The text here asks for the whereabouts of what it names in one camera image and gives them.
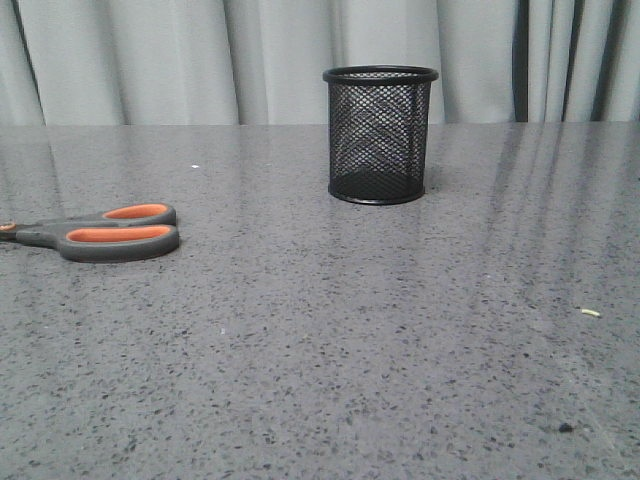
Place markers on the grey and orange scissors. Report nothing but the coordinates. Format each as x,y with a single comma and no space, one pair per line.
130,233

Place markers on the black mesh pen bucket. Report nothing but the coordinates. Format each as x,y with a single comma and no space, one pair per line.
378,118

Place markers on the small black crumb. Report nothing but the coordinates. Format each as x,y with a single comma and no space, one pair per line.
565,428

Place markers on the grey curtain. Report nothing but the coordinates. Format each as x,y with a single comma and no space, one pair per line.
261,62

